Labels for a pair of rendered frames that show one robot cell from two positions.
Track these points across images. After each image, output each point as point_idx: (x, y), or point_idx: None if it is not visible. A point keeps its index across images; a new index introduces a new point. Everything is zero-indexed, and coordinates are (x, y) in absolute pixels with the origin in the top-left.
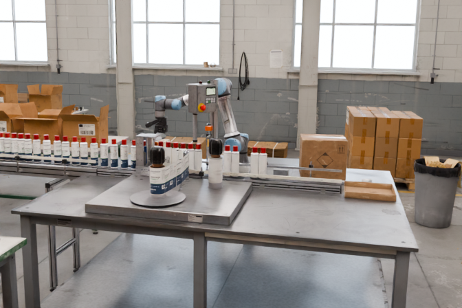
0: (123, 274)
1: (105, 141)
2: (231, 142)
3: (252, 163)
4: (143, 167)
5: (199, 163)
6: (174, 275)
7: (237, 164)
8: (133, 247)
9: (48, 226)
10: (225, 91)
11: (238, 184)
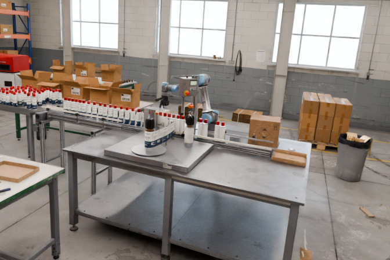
0: (132, 191)
1: (127, 109)
2: (205, 116)
3: (215, 131)
4: None
5: (182, 128)
6: (162, 195)
7: (206, 131)
8: (143, 174)
9: None
10: (203, 83)
11: (203, 144)
